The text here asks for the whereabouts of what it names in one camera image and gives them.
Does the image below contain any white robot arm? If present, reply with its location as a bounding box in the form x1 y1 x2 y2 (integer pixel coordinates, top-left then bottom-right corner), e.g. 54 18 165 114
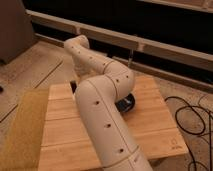
64 35 153 171

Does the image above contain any black bowl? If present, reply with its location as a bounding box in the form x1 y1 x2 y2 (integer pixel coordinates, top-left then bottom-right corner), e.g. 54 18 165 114
115 93 135 113

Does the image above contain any wooden table board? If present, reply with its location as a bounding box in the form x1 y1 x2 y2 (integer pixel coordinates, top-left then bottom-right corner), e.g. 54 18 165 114
38 76 187 171

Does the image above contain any yellow-green mat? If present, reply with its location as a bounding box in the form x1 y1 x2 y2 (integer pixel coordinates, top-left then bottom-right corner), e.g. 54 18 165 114
0 89 49 171

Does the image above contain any grey cabinet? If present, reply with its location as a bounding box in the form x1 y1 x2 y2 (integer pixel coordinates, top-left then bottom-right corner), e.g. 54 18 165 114
0 0 36 63

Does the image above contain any black cable on floor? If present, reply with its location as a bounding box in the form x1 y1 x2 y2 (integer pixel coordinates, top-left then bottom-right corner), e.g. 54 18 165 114
164 95 213 171

